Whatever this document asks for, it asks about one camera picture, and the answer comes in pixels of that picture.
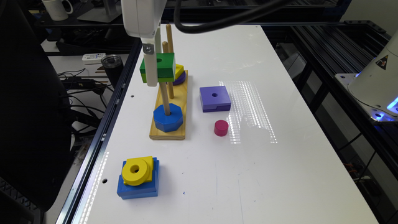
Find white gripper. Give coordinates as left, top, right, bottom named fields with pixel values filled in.
left=121, top=0, right=167, bottom=87

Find green square block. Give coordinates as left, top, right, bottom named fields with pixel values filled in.
left=139, top=53, right=176, bottom=83

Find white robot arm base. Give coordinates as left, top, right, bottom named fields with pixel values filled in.
left=335, top=34, right=397, bottom=123

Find small yellow square block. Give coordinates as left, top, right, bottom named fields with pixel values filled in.
left=175, top=64, right=184, bottom=80

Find blue octagon block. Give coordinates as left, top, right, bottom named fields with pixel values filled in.
left=154, top=103, right=183, bottom=133

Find purple square block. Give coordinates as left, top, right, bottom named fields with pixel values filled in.
left=200, top=86, right=231, bottom=113

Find pink cylinder block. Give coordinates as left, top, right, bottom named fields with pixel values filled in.
left=214, top=120, right=229, bottom=136

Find blue stepped square block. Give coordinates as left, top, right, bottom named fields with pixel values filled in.
left=117, top=157, right=159, bottom=200

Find middle wooden peg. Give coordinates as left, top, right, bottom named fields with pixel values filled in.
left=162, top=41, right=174, bottom=99

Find wooden peg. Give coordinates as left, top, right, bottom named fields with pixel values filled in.
left=162, top=41, right=174, bottom=99
left=159, top=82, right=171, bottom=116
left=166, top=24, right=174, bottom=53

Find rear wooden peg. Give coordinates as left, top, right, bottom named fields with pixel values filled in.
left=166, top=24, right=174, bottom=53

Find front wooden peg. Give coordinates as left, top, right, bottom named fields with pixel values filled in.
left=159, top=82, right=171, bottom=116

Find purple round disc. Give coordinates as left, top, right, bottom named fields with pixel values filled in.
left=173, top=72, right=187, bottom=86

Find black tumbler cup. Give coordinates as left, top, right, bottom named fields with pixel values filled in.
left=101, top=55, right=124, bottom=88

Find wooden peg base board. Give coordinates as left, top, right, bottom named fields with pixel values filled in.
left=149, top=70, right=189, bottom=141

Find white remote control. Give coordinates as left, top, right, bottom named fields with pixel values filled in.
left=82, top=53, right=106, bottom=65

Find grey monitor stand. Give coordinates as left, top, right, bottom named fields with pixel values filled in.
left=77, top=0, right=122, bottom=23

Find white mug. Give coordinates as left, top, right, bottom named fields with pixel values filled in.
left=42, top=0, right=73, bottom=21

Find black office chair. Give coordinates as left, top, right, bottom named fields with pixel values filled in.
left=1, top=1, right=72, bottom=212

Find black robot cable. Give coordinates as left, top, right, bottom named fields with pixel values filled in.
left=173, top=0, right=293, bottom=34

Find black power adapter cables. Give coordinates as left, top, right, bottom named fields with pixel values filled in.
left=57, top=68, right=114, bottom=138

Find yellow ring block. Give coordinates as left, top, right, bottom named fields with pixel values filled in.
left=122, top=156, right=154, bottom=186

